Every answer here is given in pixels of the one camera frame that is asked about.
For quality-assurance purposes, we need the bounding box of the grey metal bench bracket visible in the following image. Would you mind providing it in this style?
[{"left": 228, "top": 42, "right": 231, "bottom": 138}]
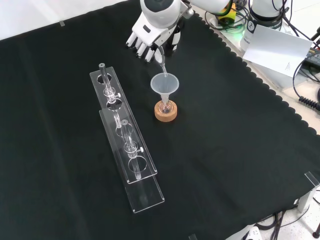
[{"left": 297, "top": 171, "right": 320, "bottom": 213}]

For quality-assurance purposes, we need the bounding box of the pale board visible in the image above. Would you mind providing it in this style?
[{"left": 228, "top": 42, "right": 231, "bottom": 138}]
[{"left": 242, "top": 24, "right": 313, "bottom": 78}]

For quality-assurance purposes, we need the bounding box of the clear plastic funnel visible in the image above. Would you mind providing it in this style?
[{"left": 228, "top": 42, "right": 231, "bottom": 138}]
[{"left": 150, "top": 72, "right": 180, "bottom": 107}]

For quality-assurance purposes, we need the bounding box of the black coiled cable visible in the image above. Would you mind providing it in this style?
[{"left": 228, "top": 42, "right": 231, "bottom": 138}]
[{"left": 292, "top": 59, "right": 320, "bottom": 111}]

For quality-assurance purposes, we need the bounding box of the clear acrylic funnel stand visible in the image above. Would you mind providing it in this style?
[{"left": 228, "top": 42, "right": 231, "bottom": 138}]
[{"left": 89, "top": 62, "right": 166, "bottom": 215}]

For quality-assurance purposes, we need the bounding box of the yellow stop button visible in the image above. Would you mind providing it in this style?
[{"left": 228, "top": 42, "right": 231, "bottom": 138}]
[{"left": 216, "top": 3, "right": 237, "bottom": 27}]

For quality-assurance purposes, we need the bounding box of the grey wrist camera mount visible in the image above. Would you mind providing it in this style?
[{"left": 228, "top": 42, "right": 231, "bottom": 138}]
[{"left": 180, "top": 1, "right": 196, "bottom": 20}]

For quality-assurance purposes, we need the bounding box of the cork ring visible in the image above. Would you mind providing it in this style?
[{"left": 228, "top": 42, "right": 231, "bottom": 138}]
[{"left": 154, "top": 101, "right": 178, "bottom": 123}]

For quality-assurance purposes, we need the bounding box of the black power supply box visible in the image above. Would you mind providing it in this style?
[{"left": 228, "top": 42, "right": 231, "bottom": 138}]
[{"left": 303, "top": 47, "right": 320, "bottom": 67}]

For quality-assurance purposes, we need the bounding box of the black cloth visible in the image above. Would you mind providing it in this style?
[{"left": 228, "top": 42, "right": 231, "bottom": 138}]
[{"left": 0, "top": 0, "right": 320, "bottom": 240}]

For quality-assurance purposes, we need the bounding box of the white power strip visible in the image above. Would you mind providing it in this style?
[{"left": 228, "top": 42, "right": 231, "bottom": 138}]
[{"left": 241, "top": 226, "right": 263, "bottom": 240}]

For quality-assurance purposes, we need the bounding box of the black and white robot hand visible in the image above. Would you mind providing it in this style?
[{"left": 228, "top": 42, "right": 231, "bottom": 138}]
[{"left": 125, "top": 11, "right": 185, "bottom": 64}]

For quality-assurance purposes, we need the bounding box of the small round-bottom glass flask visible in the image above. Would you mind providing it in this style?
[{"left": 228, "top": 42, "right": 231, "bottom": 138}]
[{"left": 158, "top": 97, "right": 174, "bottom": 115}]

